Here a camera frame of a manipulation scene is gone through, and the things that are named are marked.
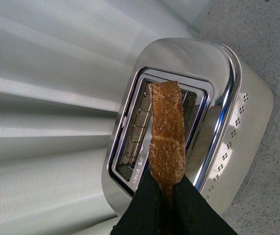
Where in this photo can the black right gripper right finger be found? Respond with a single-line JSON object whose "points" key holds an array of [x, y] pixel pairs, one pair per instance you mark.
{"points": [[193, 215]]}

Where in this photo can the brown bread slice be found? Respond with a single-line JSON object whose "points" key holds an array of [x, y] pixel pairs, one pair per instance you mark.
{"points": [[167, 148]]}

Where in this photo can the beige chrome two-slot toaster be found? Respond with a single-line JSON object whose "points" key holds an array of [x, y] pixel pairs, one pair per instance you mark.
{"points": [[226, 111]]}

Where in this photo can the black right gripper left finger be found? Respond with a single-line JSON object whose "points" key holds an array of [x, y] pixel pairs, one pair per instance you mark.
{"points": [[144, 214]]}

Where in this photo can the grey-white curtain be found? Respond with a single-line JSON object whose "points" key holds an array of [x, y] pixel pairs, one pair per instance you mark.
{"points": [[64, 67]]}

